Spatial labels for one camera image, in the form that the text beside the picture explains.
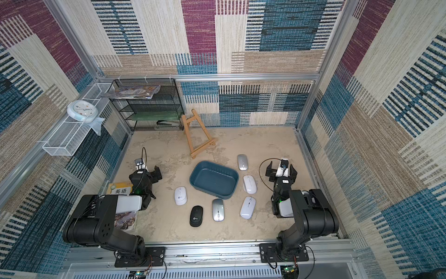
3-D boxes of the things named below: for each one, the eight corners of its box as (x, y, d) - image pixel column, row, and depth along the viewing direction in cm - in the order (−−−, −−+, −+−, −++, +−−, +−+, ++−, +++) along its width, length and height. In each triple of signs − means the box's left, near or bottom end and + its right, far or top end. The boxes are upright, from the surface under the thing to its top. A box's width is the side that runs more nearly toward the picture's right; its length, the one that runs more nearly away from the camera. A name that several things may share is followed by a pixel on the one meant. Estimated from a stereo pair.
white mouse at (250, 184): (246, 195, 92) (247, 193, 90) (242, 177, 99) (242, 175, 97) (257, 193, 93) (258, 191, 91) (252, 176, 99) (253, 174, 97)
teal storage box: (185, 187, 95) (183, 182, 91) (199, 162, 105) (198, 157, 101) (231, 203, 89) (231, 199, 85) (241, 175, 99) (241, 170, 95)
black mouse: (189, 226, 83) (188, 225, 81) (192, 207, 89) (191, 205, 87) (202, 226, 83) (201, 225, 81) (204, 207, 89) (203, 205, 87)
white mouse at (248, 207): (238, 216, 86) (238, 215, 84) (243, 195, 93) (244, 194, 91) (252, 221, 84) (252, 219, 83) (257, 199, 91) (257, 198, 90)
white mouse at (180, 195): (175, 206, 88) (174, 205, 86) (175, 189, 94) (174, 187, 93) (187, 204, 89) (187, 202, 87) (186, 187, 95) (186, 185, 93)
